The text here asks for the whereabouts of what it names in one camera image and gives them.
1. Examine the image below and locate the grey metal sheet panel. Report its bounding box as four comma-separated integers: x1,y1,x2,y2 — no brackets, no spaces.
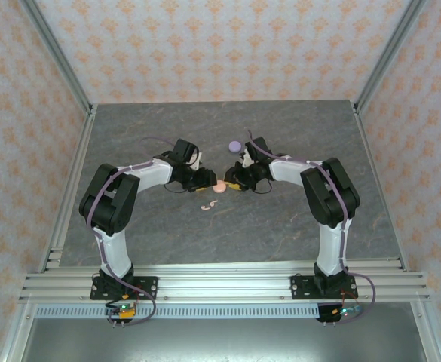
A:
20,318,428,362

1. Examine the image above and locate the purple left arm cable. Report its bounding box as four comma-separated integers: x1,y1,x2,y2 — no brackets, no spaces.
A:
86,136,185,328

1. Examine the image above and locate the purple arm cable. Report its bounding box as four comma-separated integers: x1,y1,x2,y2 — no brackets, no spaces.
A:
86,136,185,328
245,128,378,325

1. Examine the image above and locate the wide aluminium base rail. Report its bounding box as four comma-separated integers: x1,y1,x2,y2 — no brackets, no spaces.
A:
18,258,432,302

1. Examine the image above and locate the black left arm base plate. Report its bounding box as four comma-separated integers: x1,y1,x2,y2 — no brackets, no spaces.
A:
90,276,159,301

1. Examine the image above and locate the aluminium table side rail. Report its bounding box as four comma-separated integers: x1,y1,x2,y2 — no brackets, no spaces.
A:
37,103,99,273
351,100,409,273

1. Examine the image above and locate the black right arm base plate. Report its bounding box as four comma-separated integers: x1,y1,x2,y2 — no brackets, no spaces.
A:
290,274,359,301

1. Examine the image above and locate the slotted grey cable duct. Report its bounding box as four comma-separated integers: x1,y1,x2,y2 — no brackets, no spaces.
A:
35,303,417,320

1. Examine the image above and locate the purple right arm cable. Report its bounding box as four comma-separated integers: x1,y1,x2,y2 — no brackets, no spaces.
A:
245,128,378,325

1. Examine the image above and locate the aluminium frame corner post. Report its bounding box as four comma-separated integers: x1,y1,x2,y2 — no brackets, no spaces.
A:
354,0,430,114
18,0,95,116

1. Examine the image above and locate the aluminium lower frame rail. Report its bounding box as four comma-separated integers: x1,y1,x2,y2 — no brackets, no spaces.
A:
410,301,441,362
0,301,36,362

